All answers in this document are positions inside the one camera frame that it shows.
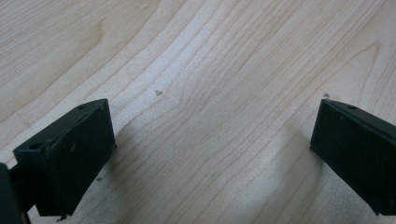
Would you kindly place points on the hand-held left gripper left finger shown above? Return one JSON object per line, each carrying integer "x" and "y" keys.
{"x": 71, "y": 158}

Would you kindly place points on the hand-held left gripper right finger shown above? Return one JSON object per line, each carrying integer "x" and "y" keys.
{"x": 358, "y": 149}

